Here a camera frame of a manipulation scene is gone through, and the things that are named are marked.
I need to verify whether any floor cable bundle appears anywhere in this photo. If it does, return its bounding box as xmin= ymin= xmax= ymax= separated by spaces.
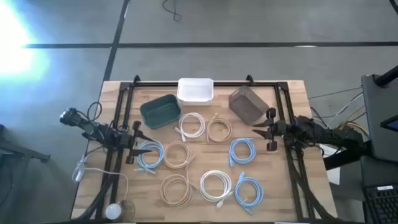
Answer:
xmin=307 ymin=86 xmax=371 ymax=138

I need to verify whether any white lamp cord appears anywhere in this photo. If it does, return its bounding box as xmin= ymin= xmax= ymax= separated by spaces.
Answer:
xmin=72 ymin=153 xmax=130 ymax=203

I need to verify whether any black metal table frame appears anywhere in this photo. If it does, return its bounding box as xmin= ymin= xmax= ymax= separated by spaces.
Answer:
xmin=90 ymin=74 xmax=330 ymax=224

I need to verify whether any blue hdmi cable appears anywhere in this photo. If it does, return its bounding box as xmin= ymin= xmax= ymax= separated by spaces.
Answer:
xmin=134 ymin=139 xmax=165 ymax=175
xmin=228 ymin=137 xmax=257 ymax=168
xmin=234 ymin=171 xmax=265 ymax=216

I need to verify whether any black keyboard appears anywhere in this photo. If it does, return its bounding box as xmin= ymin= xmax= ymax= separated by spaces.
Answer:
xmin=362 ymin=183 xmax=398 ymax=224

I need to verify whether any dark green plastic bin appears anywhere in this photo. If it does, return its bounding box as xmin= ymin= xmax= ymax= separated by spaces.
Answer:
xmin=139 ymin=94 xmax=182 ymax=130

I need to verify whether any white paper sheet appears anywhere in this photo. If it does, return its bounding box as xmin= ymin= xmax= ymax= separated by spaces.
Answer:
xmin=319 ymin=144 xmax=341 ymax=186

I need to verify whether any white round lamp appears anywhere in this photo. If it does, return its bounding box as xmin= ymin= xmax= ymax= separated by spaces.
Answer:
xmin=105 ymin=202 xmax=123 ymax=221

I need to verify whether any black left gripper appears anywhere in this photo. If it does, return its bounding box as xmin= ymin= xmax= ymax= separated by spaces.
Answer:
xmin=119 ymin=120 xmax=154 ymax=165

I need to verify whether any brown round lamp base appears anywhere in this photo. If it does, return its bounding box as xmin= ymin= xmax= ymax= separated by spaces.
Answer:
xmin=120 ymin=199 xmax=136 ymax=222

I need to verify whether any white plastic bin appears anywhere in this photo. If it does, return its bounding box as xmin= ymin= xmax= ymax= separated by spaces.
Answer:
xmin=177 ymin=77 xmax=215 ymax=106

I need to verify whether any black cart pole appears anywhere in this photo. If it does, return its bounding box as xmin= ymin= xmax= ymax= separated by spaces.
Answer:
xmin=374 ymin=64 xmax=398 ymax=88

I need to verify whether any thin black floor cable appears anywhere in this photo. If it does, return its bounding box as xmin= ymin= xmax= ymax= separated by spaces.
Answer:
xmin=161 ymin=0 xmax=183 ymax=22

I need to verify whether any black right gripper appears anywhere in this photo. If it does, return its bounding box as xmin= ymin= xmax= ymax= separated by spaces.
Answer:
xmin=252 ymin=107 xmax=289 ymax=152

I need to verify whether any dark grey computer cart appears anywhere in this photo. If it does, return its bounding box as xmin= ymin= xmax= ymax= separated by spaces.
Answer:
xmin=361 ymin=73 xmax=398 ymax=163

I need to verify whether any black stand leg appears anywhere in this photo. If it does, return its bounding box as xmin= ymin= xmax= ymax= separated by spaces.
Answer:
xmin=0 ymin=124 xmax=51 ymax=163

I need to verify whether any small dark screen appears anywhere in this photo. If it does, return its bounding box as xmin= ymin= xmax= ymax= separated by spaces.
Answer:
xmin=380 ymin=114 xmax=398 ymax=133

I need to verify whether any white HDMI cable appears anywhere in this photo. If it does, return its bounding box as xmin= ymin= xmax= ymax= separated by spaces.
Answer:
xmin=174 ymin=111 xmax=206 ymax=142
xmin=198 ymin=169 xmax=234 ymax=208

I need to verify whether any beige HDMI cable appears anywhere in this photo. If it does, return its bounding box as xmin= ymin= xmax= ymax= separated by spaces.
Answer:
xmin=159 ymin=169 xmax=198 ymax=208
xmin=163 ymin=140 xmax=195 ymax=170
xmin=206 ymin=112 xmax=233 ymax=144

